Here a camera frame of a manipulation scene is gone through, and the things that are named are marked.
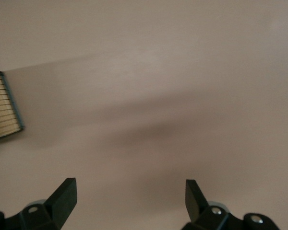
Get wooden tray black mesh sides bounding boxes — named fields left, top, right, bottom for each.
left=0, top=69, right=25, bottom=143

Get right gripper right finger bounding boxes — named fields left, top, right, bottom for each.
left=182, top=179, right=279, bottom=230

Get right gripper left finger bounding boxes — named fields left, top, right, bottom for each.
left=0, top=177, right=78, bottom=230

